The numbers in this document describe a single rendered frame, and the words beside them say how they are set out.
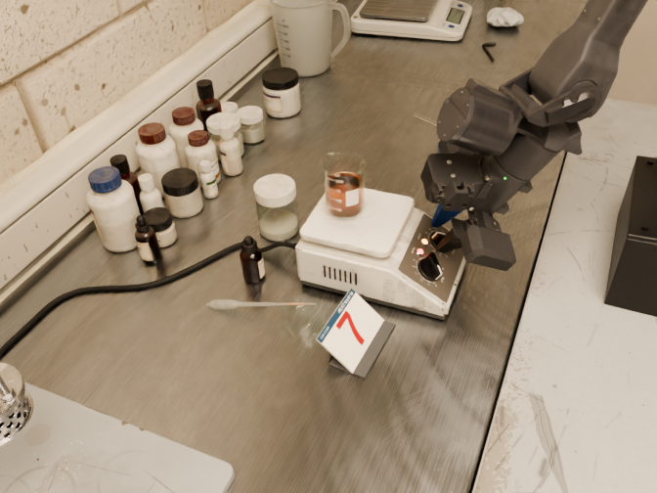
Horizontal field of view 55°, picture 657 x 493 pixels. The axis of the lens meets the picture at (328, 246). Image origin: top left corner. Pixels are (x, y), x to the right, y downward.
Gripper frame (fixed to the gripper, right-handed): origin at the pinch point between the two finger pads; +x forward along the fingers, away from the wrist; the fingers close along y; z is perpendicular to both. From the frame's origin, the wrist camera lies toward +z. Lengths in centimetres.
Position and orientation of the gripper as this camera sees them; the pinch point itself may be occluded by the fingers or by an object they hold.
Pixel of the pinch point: (451, 222)
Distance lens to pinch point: 81.1
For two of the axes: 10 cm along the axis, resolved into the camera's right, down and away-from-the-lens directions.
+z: -9.0, -2.0, -3.8
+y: 0.6, 8.1, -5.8
